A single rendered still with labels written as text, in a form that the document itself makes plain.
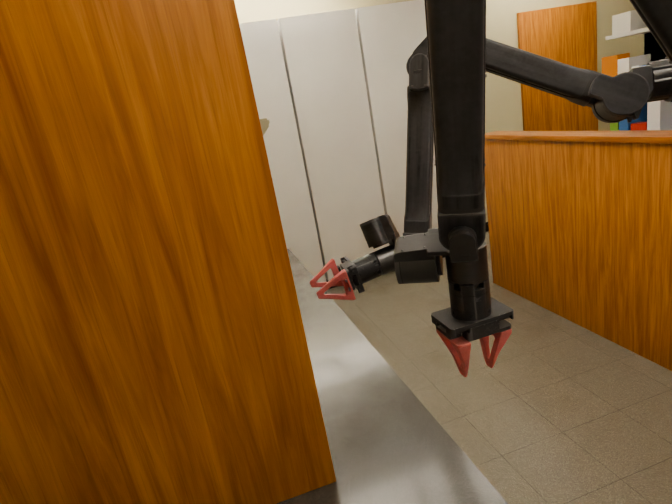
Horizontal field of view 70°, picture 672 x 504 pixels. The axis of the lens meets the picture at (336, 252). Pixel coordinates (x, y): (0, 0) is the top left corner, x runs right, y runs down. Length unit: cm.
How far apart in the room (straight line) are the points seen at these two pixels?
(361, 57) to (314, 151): 82
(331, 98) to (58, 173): 344
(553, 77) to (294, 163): 302
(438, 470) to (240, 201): 52
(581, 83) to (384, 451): 77
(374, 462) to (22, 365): 54
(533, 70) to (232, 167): 66
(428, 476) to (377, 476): 8
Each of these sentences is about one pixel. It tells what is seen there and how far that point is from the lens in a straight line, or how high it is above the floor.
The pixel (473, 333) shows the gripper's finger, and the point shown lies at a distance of 71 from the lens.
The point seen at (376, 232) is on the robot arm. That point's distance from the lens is 107.
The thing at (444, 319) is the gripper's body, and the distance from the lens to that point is 72.
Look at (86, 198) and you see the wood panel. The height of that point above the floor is 146.
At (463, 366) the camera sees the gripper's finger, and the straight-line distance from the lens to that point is 75.
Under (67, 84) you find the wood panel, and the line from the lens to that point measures 65.
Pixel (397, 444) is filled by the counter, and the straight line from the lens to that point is 90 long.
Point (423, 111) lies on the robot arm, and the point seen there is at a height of 147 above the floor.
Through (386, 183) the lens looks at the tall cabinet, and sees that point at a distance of 416.
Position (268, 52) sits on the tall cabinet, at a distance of 391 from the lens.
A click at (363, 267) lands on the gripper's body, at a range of 106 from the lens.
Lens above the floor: 151
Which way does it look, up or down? 17 degrees down
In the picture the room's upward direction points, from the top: 10 degrees counter-clockwise
